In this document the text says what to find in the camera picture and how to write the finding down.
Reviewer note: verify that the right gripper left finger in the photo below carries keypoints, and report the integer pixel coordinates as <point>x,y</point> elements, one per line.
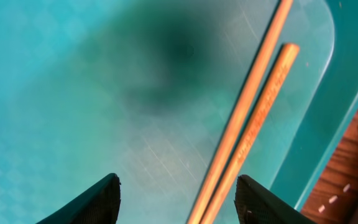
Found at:
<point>99,204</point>

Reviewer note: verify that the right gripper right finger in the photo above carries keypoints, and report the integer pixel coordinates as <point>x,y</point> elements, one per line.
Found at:
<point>257,205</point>

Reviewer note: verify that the teal serving tray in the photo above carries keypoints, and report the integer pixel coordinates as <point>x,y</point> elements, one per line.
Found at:
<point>145,89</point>

